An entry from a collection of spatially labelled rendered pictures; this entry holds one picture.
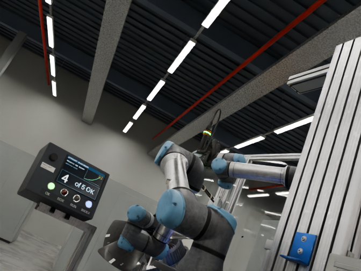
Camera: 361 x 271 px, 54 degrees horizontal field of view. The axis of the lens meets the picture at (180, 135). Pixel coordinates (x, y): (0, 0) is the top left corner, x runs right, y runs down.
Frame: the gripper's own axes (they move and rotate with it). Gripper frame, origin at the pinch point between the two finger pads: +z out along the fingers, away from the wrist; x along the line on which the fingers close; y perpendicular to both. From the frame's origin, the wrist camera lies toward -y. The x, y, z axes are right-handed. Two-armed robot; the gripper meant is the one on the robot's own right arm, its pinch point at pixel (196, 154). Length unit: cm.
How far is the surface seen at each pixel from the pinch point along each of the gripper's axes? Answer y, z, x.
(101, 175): 43, -31, -67
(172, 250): 55, -3, 8
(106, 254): 71, 7, -23
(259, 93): -281, 260, 311
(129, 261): 69, -2, -15
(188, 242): 46, 11, 33
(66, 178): 51, -30, -78
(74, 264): 76, -29, -58
